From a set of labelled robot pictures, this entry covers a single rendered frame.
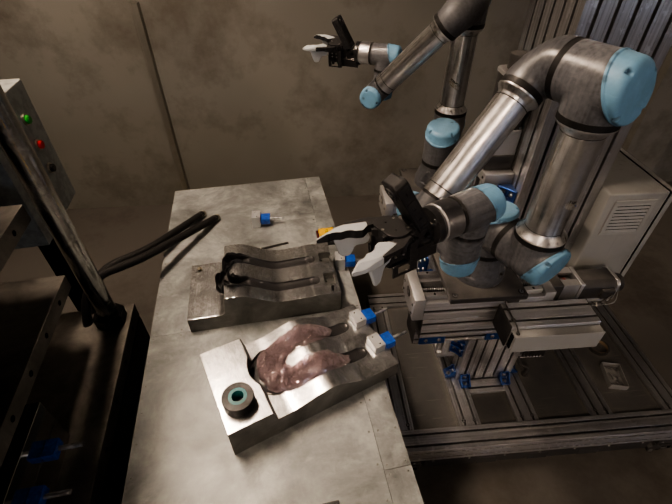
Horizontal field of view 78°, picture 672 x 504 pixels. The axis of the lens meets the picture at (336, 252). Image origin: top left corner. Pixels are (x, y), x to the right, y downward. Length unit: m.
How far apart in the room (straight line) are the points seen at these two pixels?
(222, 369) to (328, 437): 0.34
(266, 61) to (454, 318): 2.15
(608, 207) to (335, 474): 1.07
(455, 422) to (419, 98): 2.14
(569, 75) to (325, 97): 2.28
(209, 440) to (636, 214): 1.38
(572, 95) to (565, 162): 0.13
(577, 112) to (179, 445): 1.18
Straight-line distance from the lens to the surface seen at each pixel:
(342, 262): 1.55
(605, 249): 1.59
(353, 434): 1.20
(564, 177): 0.98
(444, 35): 1.44
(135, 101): 3.23
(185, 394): 1.33
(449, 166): 0.93
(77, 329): 1.65
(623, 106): 0.90
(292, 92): 3.02
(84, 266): 1.42
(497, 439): 1.95
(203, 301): 1.45
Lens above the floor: 1.89
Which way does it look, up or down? 41 degrees down
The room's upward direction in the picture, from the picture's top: straight up
